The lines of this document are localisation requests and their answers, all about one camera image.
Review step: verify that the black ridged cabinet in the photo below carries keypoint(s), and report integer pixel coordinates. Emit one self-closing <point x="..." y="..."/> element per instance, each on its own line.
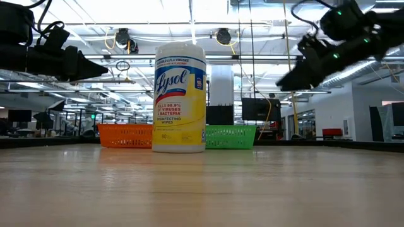
<point x="220" y="115"/>

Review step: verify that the red topped stand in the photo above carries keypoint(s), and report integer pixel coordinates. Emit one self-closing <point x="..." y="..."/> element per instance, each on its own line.
<point x="332" y="132"/>

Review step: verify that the Lysol wipes canister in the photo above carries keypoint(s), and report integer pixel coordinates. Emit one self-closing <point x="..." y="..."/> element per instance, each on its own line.
<point x="180" y="104"/>

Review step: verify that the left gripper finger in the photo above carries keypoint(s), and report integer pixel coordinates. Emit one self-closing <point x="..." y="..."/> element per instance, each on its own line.
<point x="91" y="69"/>

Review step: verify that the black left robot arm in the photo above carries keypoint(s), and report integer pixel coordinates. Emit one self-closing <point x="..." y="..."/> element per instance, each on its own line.
<point x="12" y="38"/>

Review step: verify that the black aluminium table frame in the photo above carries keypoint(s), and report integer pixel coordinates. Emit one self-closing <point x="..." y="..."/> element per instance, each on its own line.
<point x="47" y="141"/>

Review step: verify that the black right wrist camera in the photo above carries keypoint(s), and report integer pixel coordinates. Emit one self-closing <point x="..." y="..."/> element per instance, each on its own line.
<point x="312" y="47"/>

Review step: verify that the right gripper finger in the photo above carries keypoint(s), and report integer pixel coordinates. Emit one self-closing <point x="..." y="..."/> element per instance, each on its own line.
<point x="300" y="79"/>

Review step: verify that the black studio softbox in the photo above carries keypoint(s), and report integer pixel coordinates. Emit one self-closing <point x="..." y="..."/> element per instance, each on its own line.
<point x="56" y="105"/>
<point x="43" y="119"/>

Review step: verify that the orange plastic basket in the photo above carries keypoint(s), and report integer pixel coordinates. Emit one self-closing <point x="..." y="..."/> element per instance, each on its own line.
<point x="126" y="136"/>

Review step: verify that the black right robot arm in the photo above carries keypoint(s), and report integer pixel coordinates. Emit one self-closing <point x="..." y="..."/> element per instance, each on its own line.
<point x="378" y="22"/>

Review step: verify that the green plastic basket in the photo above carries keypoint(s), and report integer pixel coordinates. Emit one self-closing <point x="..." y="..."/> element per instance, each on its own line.
<point x="232" y="137"/>

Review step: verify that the black monitor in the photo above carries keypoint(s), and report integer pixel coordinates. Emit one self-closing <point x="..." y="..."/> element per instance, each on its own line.
<point x="260" y="109"/>

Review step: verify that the patterned grey panel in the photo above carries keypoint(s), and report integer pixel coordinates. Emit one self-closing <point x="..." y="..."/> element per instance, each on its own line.
<point x="386" y="123"/>

